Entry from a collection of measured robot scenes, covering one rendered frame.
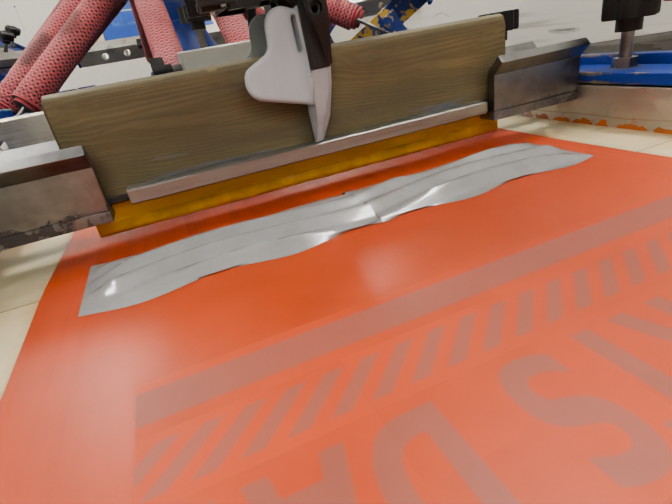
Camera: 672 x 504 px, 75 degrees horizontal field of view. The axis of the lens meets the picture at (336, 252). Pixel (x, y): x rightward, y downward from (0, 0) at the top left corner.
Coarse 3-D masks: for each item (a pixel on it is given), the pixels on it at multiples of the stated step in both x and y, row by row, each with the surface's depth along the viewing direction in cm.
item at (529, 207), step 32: (416, 160) 39; (448, 160) 38; (608, 160) 32; (640, 160) 31; (512, 192) 29; (544, 192) 28; (576, 192) 27; (608, 192) 27; (640, 192) 26; (416, 224) 27; (448, 224) 26; (480, 224) 26; (512, 224) 25; (544, 224) 24; (448, 256) 23; (480, 256) 22
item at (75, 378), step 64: (320, 192) 35; (64, 256) 32; (128, 256) 30; (320, 256) 25; (384, 256) 24; (64, 320) 23; (128, 320) 22; (192, 320) 21; (256, 320) 20; (64, 384) 18; (128, 384) 17; (0, 448) 15; (64, 448) 15; (128, 448) 14
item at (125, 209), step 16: (432, 128) 39; (448, 128) 40; (368, 144) 37; (384, 144) 38; (400, 144) 39; (304, 160) 36; (320, 160) 36; (336, 160) 37; (256, 176) 35; (272, 176) 35; (192, 192) 33; (208, 192) 34; (128, 208) 32; (144, 208) 32; (160, 208) 33
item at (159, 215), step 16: (464, 128) 40; (480, 128) 41; (496, 128) 42; (416, 144) 39; (432, 144) 40; (352, 160) 37; (368, 160) 38; (384, 160) 39; (288, 176) 36; (304, 176) 36; (320, 176) 37; (224, 192) 34; (240, 192) 35; (256, 192) 35; (176, 208) 33; (192, 208) 34; (208, 208) 34; (112, 224) 32; (128, 224) 32; (144, 224) 33
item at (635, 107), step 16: (592, 96) 40; (608, 96) 38; (624, 96) 37; (640, 96) 36; (656, 96) 35; (528, 112) 47; (544, 112) 45; (560, 112) 43; (576, 112) 42; (592, 112) 40; (608, 112) 39; (624, 112) 38; (640, 112) 36; (656, 112) 35; (624, 128) 38; (640, 128) 37; (656, 128) 36
